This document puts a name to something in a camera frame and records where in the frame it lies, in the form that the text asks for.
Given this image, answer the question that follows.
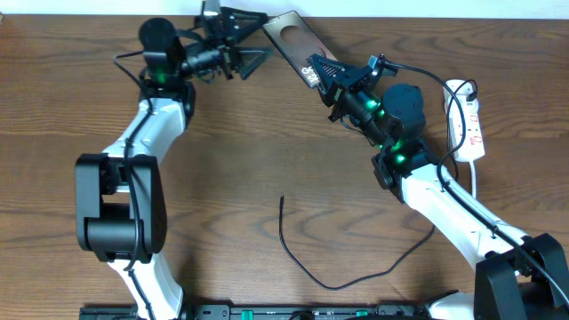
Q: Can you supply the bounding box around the black USB charging cable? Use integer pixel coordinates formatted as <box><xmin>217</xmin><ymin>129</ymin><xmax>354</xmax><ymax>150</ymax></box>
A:
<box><xmin>278</xmin><ymin>78</ymin><xmax>479</xmax><ymax>292</ymax></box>

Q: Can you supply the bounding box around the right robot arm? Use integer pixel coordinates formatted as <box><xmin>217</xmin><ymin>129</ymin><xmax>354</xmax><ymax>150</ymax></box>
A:
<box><xmin>308</xmin><ymin>54</ymin><xmax>568</xmax><ymax>319</ymax></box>

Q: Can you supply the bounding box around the white power strip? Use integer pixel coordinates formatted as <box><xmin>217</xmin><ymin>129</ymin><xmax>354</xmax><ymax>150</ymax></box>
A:
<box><xmin>444</xmin><ymin>79</ymin><xmax>485</xmax><ymax>163</ymax></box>

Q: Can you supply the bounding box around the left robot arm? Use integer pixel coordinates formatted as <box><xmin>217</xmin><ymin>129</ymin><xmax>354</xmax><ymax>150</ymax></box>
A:
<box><xmin>75</xmin><ymin>1</ymin><xmax>270</xmax><ymax>319</ymax></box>

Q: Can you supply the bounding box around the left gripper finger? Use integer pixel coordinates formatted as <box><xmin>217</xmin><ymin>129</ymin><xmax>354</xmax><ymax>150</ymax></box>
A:
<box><xmin>235</xmin><ymin>47</ymin><xmax>272</xmax><ymax>80</ymax></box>
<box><xmin>220</xmin><ymin>6</ymin><xmax>268</xmax><ymax>44</ymax></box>

